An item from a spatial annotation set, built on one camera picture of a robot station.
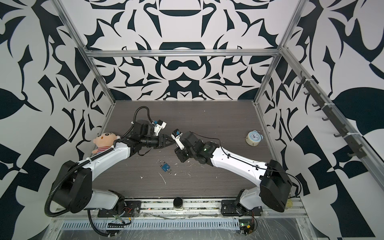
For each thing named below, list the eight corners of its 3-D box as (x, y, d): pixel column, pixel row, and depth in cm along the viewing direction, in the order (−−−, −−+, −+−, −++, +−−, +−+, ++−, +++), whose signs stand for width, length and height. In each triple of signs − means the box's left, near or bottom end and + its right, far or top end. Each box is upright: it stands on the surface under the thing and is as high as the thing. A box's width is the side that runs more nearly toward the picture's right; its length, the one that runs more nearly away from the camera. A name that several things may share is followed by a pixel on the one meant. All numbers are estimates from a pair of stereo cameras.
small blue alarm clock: (246, 146, 97) (248, 143, 94) (243, 133, 103) (245, 130, 101) (263, 146, 97) (265, 143, 94) (259, 133, 103) (261, 130, 101)
